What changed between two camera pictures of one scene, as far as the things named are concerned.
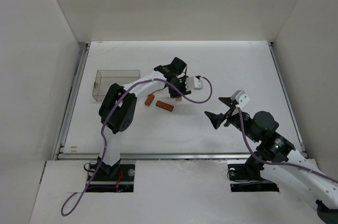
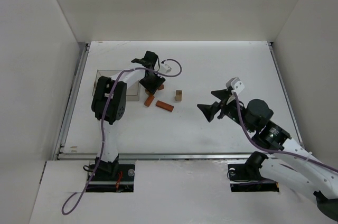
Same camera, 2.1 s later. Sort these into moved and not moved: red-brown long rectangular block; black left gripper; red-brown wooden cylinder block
Moved: black left gripper
Not moved: red-brown wooden cylinder block; red-brown long rectangular block
